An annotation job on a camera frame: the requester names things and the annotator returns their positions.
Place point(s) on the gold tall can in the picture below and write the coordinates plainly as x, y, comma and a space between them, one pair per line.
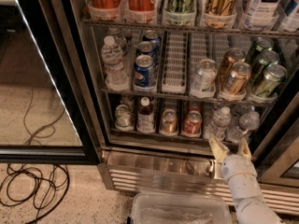
218, 13

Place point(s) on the gold can front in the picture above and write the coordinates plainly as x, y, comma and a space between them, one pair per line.
233, 84

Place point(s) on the green tall can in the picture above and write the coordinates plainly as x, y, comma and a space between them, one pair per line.
180, 12

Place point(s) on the white can bottom left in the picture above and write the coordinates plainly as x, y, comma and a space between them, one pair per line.
123, 117

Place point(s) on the orange tall can left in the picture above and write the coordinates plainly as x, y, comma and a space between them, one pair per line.
105, 10

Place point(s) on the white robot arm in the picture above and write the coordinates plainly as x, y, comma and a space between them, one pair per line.
240, 175

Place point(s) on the blue pepsi can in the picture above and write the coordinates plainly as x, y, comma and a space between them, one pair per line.
146, 48
145, 74
152, 36

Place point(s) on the gold can bottom shelf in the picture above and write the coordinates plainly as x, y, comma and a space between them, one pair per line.
169, 122

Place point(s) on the clear water bottle bottom shelf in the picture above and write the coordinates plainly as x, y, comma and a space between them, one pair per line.
218, 124

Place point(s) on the white blue tall can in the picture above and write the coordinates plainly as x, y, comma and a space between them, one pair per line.
259, 14

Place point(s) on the orange tall can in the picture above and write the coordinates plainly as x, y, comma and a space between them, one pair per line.
142, 11
105, 10

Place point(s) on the white silver can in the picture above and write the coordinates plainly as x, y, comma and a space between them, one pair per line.
203, 80

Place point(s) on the brown glass drink bottle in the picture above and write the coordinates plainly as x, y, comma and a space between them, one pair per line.
145, 116

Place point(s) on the red soda can front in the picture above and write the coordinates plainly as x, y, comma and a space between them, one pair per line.
192, 124

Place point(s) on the green can back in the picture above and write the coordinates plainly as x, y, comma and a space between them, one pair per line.
257, 46

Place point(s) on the clear plastic storage bin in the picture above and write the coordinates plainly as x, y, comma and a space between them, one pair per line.
160, 208

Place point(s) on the green can middle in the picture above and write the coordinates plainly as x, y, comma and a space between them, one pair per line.
265, 58

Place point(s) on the glass fridge door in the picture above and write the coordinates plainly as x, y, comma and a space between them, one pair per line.
44, 97

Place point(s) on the green can front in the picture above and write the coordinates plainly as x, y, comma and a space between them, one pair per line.
268, 81

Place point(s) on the stainless steel fridge base grille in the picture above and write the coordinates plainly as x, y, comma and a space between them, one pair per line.
137, 172

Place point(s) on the blue pepsi can front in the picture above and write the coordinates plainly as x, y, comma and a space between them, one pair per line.
145, 74

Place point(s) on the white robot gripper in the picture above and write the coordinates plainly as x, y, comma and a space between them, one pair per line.
238, 169

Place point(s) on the clear water bottle middle shelf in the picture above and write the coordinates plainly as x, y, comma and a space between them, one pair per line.
112, 56

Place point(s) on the empty white shelf glide tray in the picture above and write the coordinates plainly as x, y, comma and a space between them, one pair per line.
175, 63

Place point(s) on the gold can back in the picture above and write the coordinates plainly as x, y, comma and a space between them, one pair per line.
231, 56

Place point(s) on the clear water bottle shelf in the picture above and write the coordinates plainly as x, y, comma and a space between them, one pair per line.
112, 56
218, 124

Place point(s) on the blue pepsi can middle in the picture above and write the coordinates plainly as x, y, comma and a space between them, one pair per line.
146, 48

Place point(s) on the blue pepsi can back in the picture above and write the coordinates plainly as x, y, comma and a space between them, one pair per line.
152, 36

